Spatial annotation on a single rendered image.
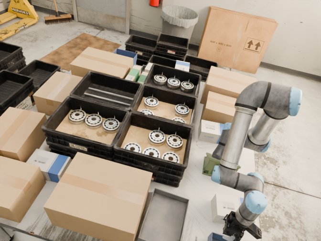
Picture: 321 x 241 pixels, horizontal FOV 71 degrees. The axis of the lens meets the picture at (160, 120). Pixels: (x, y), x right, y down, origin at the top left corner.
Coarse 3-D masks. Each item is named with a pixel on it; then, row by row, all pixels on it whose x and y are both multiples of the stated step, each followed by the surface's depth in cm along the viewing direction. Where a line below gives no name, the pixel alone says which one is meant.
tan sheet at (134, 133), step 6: (132, 126) 142; (132, 132) 139; (138, 132) 139; (144, 132) 140; (126, 138) 135; (132, 138) 136; (138, 138) 136; (144, 138) 137; (144, 144) 134; (150, 144) 134; (162, 144) 136; (162, 150) 132; (168, 150) 133; (180, 150) 134; (180, 156) 131; (180, 162) 128
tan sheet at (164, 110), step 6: (162, 102) 163; (138, 108) 155; (144, 108) 156; (162, 108) 159; (168, 108) 160; (174, 108) 161; (156, 114) 153; (162, 114) 154; (168, 114) 155; (174, 114) 156; (186, 120) 153
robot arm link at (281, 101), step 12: (276, 84) 93; (276, 96) 90; (288, 96) 89; (300, 96) 88; (264, 108) 95; (276, 108) 92; (288, 108) 90; (264, 120) 106; (276, 120) 102; (252, 132) 123; (264, 132) 113; (252, 144) 126; (264, 144) 123
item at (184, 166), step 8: (136, 112) 137; (160, 120) 136; (168, 120) 136; (192, 128) 135; (120, 136) 123; (120, 152) 118; (128, 152) 116; (136, 152) 117; (152, 160) 116; (160, 160) 115; (168, 160) 116; (184, 168) 116
